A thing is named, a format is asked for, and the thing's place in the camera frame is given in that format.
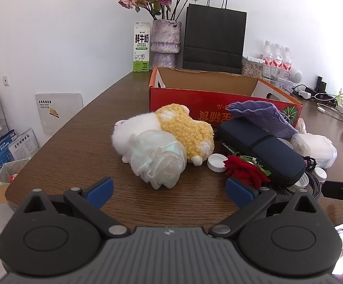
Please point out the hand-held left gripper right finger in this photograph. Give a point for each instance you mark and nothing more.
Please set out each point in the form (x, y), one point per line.
(239, 192)

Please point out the cardboard trash box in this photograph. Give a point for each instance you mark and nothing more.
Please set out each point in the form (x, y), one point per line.
(7, 180)

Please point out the clear snack container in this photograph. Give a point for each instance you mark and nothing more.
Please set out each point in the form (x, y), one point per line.
(252, 68)

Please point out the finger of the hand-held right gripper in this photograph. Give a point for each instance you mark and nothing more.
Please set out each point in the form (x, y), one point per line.
(337, 190)

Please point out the white printed pack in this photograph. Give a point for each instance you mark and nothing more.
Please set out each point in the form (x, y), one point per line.
(23, 145)

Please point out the black paper bag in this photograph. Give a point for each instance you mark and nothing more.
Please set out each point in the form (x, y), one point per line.
(213, 35)

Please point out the white plush toy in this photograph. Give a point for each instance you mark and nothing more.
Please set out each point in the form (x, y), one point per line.
(136, 127)

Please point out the white round device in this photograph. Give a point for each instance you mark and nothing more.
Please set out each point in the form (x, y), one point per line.
(296, 75)

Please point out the yellow plush toy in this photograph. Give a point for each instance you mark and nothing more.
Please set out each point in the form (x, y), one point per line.
(186, 130)

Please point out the red cardboard box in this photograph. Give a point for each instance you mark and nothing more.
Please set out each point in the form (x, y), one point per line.
(189, 103)

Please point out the white ribbed bottle cap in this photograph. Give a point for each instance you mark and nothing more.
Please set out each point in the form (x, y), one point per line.
(301, 181)

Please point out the purple cloth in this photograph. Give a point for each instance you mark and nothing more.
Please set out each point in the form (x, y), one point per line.
(266, 115)

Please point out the dark blue zip case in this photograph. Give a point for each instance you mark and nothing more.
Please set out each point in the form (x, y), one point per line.
(266, 151)

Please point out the white threaded bottle cap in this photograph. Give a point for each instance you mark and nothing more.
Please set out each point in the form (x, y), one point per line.
(217, 163)

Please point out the red artificial rose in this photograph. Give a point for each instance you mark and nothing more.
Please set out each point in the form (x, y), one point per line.
(242, 171)

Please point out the purple vase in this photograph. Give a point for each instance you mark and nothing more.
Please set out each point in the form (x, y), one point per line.
(165, 38)

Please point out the white wall socket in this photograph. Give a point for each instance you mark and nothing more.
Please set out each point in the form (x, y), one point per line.
(6, 80)

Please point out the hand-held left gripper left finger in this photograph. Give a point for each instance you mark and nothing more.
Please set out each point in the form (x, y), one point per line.
(102, 190)

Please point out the white tissue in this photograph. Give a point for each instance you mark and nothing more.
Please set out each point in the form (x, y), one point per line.
(301, 124)

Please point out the white sign board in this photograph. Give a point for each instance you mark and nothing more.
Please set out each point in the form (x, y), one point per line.
(59, 112)

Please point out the white green milk carton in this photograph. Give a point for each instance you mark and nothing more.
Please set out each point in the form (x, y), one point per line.
(142, 47)

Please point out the clear water bottle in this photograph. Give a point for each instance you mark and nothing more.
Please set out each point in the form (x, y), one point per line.
(267, 59)
(277, 60)
(287, 63)

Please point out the black stand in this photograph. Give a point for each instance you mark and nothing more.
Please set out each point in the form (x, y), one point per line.
(321, 84)

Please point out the white printed tin box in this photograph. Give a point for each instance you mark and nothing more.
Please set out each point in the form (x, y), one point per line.
(285, 85)

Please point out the white power adapter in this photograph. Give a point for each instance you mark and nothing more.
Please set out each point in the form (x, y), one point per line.
(304, 94)

